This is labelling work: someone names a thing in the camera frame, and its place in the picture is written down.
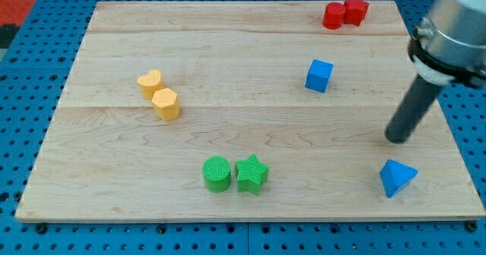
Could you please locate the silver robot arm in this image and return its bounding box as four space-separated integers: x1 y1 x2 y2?
409 0 485 88

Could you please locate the blue cube block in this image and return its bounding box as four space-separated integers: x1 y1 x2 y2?
305 59 334 93

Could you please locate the blue triangle block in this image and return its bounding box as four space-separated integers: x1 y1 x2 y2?
380 159 418 198

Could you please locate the wooden board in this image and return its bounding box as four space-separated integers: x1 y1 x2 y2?
15 1 485 223

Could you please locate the green star block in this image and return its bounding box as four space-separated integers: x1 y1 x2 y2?
235 154 269 196

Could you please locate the green cylinder block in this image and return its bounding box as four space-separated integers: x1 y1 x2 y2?
201 156 232 193

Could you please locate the yellow hexagon block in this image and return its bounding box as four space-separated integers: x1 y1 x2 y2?
151 88 181 121

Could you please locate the yellow heart block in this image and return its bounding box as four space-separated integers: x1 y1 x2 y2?
137 69 165 99

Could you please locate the red cylinder block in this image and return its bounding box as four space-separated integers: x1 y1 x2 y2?
322 2 346 30

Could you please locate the red star block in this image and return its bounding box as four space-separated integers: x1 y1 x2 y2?
344 0 369 26

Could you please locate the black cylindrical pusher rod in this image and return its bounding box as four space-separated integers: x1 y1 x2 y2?
384 75 443 144

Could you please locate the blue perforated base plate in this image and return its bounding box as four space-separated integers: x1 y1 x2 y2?
1 0 485 254

